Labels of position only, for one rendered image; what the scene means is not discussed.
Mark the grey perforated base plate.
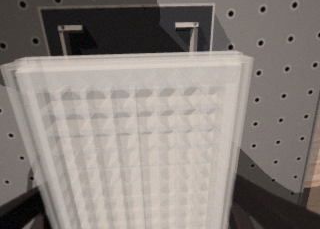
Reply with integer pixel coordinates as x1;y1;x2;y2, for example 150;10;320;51
0;0;320;206

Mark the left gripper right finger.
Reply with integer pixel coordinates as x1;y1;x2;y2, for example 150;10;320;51
228;173;320;229

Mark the clear plastic plate lid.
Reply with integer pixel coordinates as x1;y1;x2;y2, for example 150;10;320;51
0;55;254;229

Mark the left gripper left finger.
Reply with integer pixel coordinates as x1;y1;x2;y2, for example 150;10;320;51
0;186;52;229

